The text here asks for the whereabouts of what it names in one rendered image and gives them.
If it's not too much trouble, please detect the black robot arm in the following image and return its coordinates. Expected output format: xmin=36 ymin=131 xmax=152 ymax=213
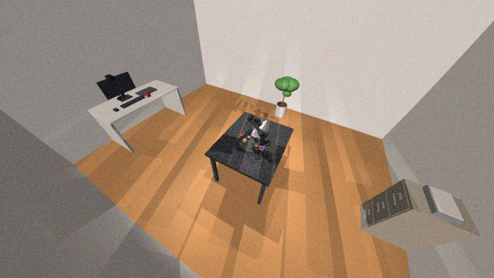
xmin=248 ymin=114 xmax=269 ymax=146

